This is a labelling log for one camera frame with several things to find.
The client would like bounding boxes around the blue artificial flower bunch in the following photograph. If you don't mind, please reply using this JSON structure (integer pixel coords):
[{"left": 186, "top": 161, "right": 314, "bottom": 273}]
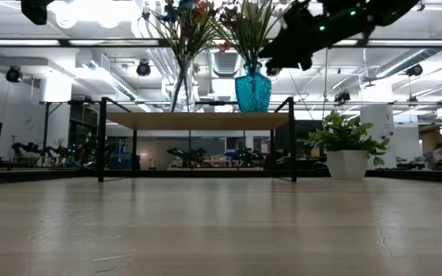
[{"left": 140, "top": 0, "right": 206, "bottom": 62}]

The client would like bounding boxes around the black ceiling spotlight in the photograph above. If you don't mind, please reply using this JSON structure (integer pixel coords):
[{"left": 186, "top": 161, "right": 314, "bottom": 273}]
[
  {"left": 405, "top": 63, "right": 424, "bottom": 77},
  {"left": 5, "top": 65, "right": 21, "bottom": 84},
  {"left": 135, "top": 59, "right": 152, "bottom": 77}
]

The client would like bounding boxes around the wooden shelf with black legs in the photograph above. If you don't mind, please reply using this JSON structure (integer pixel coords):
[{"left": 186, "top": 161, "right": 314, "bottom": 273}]
[{"left": 98, "top": 97, "right": 298, "bottom": 183}]

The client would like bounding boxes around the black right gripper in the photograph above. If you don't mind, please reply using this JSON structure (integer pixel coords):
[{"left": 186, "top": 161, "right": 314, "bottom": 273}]
[{"left": 258, "top": 0, "right": 339, "bottom": 72}]

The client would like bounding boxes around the clear glass vase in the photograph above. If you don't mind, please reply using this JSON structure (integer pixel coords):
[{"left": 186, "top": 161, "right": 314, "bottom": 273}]
[{"left": 170, "top": 55, "right": 197, "bottom": 113}]

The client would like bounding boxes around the purple artificial flower bunch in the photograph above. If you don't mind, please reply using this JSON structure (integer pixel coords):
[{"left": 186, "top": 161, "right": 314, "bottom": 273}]
[{"left": 209, "top": 0, "right": 260, "bottom": 64}]

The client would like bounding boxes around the blue glass vase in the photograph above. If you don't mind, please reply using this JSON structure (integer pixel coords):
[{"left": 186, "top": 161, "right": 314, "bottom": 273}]
[{"left": 235, "top": 62, "right": 272, "bottom": 113}]

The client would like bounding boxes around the green plant in white pot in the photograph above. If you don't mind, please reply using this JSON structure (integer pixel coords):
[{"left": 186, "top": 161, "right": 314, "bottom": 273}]
[{"left": 304, "top": 110, "right": 391, "bottom": 181}]

